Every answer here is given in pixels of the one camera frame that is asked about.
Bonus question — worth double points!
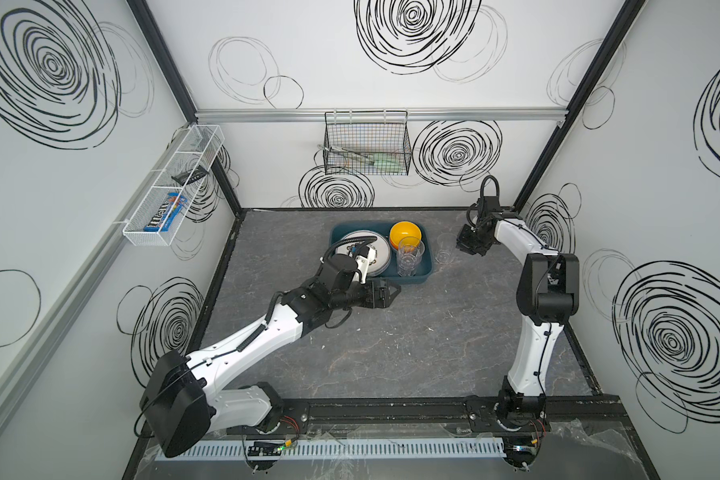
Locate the yellow bowl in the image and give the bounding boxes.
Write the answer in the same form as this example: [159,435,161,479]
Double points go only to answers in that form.
[389,221,422,249]

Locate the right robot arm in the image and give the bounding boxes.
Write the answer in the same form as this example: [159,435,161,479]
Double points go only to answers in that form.
[456,195,579,431]

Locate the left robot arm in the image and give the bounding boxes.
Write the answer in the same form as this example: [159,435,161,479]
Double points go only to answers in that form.
[139,235,401,458]

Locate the teal plastic bin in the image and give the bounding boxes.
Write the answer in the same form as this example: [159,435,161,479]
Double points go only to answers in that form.
[329,220,434,285]

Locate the green item in basket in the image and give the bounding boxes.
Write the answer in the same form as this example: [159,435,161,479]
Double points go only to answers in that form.
[371,153,405,172]

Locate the metal tongs in basket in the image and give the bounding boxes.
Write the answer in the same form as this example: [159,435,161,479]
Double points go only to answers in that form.
[317,144,376,165]

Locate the black remote on shelf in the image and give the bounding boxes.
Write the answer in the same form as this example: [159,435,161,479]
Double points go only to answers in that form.
[171,165,208,186]

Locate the blue candy packet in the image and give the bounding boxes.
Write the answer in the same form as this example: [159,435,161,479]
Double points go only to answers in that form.
[143,193,187,233]

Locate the black wire wall basket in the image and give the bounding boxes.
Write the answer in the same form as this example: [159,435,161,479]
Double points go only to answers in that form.
[320,119,413,176]

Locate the white slotted cable duct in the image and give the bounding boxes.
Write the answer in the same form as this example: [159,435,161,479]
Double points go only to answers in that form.
[174,437,505,461]

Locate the white wire wall shelf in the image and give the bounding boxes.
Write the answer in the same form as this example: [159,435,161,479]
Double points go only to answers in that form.
[123,124,224,247]

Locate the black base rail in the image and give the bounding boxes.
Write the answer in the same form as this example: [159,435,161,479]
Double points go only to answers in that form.
[263,394,628,434]

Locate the left wall aluminium rail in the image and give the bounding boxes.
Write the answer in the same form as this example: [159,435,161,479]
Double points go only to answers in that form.
[0,125,193,448]

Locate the black corner frame post right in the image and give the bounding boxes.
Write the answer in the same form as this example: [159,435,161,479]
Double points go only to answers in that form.
[512,0,646,212]

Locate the black corner frame post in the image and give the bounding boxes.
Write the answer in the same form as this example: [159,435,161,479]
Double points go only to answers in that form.
[126,0,245,220]
[512,0,646,212]

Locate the black corner frame post left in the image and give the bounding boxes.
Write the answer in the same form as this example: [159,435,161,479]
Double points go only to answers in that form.
[126,0,245,220]

